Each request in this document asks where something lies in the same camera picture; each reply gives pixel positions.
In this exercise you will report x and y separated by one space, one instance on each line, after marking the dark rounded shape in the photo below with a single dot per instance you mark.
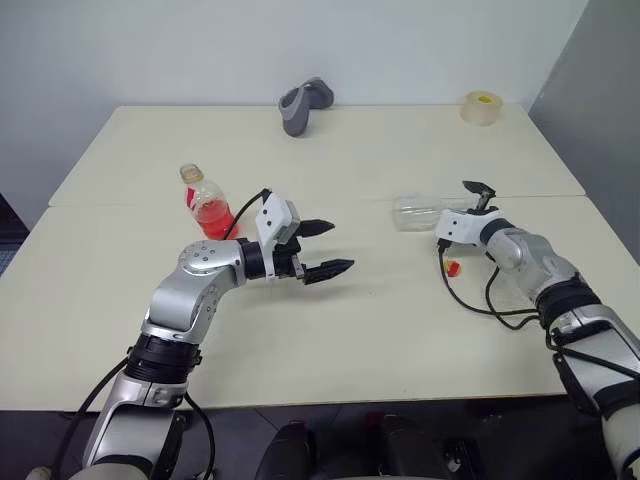
290 455

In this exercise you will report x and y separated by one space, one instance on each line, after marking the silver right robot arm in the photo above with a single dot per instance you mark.
525 255

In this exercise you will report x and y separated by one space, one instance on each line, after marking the translucent yellowish tape roll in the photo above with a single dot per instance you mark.
480 112

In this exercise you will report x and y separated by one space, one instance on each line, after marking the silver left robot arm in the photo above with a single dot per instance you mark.
185 305

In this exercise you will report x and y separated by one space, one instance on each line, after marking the bottle with red liquid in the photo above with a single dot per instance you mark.
210 210

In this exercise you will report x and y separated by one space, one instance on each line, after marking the grey curved handheld object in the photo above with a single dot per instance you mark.
295 112

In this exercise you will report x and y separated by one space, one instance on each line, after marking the red and yellow bottle cap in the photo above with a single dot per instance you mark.
453 268

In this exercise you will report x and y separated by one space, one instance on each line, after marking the clear plastic bottle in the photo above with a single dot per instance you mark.
415 215

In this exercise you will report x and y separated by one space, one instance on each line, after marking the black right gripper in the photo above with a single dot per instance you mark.
484 205

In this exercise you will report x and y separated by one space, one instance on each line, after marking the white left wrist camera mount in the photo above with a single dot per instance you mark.
275 220

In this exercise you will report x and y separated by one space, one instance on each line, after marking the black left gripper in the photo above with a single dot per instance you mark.
290 260

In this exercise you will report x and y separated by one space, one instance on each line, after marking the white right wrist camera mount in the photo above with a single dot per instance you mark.
460 227

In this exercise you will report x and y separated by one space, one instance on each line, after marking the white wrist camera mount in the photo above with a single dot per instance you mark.
460 227
275 220

